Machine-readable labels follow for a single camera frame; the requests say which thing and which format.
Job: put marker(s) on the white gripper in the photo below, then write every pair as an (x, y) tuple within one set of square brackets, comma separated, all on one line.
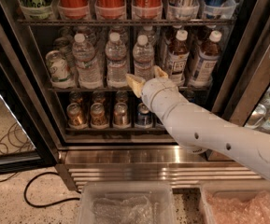
[(156, 89)]

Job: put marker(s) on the clear water bottle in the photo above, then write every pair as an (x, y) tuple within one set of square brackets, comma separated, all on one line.
[(89, 71), (143, 55), (117, 66)]

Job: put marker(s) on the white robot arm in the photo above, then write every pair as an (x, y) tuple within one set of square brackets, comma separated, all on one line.
[(192, 126)]

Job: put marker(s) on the tea bottle left front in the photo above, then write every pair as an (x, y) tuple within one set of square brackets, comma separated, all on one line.
[(177, 56)]

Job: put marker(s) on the tea bottle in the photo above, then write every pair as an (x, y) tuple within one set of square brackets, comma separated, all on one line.
[(205, 60), (177, 56)]

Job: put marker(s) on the rear water bottle right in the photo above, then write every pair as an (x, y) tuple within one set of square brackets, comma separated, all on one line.
[(150, 33)]

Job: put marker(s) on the tea bottle right front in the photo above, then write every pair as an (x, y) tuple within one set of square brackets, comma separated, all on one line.
[(205, 60)]

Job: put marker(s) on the gold can front middle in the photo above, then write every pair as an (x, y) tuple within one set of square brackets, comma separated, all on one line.
[(98, 116)]

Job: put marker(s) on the gold can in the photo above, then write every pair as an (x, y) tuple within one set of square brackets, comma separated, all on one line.
[(98, 116), (76, 117), (120, 115)]

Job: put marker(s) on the stainless steel fridge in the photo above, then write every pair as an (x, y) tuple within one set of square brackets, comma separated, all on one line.
[(239, 80)]

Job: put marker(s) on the red cola can middle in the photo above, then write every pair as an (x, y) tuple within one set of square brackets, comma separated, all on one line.
[(110, 9)]

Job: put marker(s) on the red cola can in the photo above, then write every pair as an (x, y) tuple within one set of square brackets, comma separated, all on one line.
[(147, 9), (74, 9), (110, 9)]

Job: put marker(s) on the green white can middle shelf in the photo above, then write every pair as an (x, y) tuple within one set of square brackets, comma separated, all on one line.
[(60, 74)]

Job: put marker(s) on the open fridge glass door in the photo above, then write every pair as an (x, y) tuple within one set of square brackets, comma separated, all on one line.
[(17, 97)]

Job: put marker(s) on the blue can front left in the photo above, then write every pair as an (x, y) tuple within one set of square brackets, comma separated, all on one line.
[(143, 117)]

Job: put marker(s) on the gold can front right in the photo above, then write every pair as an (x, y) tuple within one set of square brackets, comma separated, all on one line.
[(120, 115)]

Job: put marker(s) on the red cola can right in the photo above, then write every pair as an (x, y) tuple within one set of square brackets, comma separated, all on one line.
[(147, 9)]

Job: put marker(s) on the gold can front left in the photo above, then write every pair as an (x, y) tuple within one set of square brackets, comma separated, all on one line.
[(76, 117)]

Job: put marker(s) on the blue silver can top left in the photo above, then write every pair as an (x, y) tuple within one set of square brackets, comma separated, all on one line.
[(182, 9)]

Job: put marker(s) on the red cola can left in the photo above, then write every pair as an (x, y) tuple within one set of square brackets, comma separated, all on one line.
[(74, 9)]

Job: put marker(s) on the clear bin with bubble wrap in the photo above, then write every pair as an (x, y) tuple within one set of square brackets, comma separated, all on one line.
[(126, 202)]

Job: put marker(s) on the clear bin with pink wrap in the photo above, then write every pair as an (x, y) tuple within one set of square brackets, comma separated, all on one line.
[(235, 202)]

